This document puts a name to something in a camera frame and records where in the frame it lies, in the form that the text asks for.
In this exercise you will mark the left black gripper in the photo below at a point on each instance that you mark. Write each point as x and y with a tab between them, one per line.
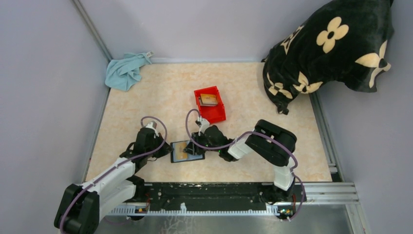
166	149

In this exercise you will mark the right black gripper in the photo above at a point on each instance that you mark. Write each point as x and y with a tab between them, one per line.
191	148

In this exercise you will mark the black leather card holder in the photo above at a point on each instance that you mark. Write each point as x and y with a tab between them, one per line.
191	157

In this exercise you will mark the red plastic bin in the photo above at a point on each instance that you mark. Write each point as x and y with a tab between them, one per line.
213	114

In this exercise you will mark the gold card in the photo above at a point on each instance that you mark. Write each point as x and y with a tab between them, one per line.
208	96
180	151

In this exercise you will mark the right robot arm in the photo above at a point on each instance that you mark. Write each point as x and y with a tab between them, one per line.
275	144

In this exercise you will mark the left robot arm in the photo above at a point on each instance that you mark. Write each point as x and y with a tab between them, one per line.
103	187

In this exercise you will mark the stack of credit cards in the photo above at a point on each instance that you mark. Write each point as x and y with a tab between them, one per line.
209	102

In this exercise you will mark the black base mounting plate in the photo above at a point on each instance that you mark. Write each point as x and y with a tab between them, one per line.
203	197

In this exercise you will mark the light blue cloth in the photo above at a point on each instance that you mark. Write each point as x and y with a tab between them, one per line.
123	73

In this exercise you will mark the black floral blanket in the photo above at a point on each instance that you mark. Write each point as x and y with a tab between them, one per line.
344	41

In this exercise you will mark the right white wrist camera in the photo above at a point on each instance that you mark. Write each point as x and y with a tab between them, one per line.
203	124

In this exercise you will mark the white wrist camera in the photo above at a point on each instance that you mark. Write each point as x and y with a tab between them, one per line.
152	125
203	124

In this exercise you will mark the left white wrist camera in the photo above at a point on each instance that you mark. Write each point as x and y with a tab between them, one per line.
152	125

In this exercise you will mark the aluminium front rail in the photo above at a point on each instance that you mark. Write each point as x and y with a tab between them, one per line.
329	193

